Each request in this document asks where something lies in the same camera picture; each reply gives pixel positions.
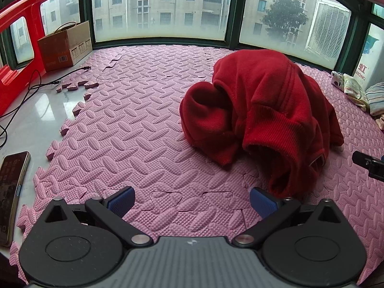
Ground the white spotted cloth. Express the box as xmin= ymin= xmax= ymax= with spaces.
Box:
xmin=331 ymin=71 xmax=345 ymax=87

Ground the green window frame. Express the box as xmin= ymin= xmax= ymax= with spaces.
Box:
xmin=0 ymin=0 xmax=384 ymax=75

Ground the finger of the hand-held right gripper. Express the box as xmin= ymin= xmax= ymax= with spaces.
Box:
xmin=352 ymin=151 xmax=384 ymax=182

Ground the green tree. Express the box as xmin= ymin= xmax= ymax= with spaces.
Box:
xmin=262 ymin=0 xmax=309 ymax=44

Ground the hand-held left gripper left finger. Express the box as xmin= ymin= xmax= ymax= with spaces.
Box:
xmin=39 ymin=186 xmax=153 ymax=248

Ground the red sweater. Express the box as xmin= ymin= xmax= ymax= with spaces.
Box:
xmin=179 ymin=50 xmax=344 ymax=200

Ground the cardboard box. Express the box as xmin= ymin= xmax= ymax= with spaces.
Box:
xmin=37 ymin=20 xmax=92 ymax=72

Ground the red plastic stool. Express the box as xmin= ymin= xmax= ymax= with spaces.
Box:
xmin=0 ymin=0 xmax=54 ymax=117

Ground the pink foam puzzle mat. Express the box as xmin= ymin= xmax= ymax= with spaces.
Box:
xmin=9 ymin=44 xmax=384 ymax=288

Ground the beige apartment building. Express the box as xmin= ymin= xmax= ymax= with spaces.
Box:
xmin=42 ymin=0 xmax=320 ymax=35

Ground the white louvred air conditioner unit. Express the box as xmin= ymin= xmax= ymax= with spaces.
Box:
xmin=305 ymin=0 xmax=351 ymax=60

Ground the yellow floral cloth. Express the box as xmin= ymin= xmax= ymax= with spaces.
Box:
xmin=343 ymin=73 xmax=370 ymax=111

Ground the smartphone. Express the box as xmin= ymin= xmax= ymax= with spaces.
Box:
xmin=0 ymin=151 xmax=31 ymax=246

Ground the black cable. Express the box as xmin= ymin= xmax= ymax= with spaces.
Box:
xmin=0 ymin=66 xmax=92 ymax=149
xmin=28 ymin=80 xmax=62 ymax=90

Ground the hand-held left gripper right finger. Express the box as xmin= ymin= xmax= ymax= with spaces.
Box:
xmin=232 ymin=187 xmax=345 ymax=248

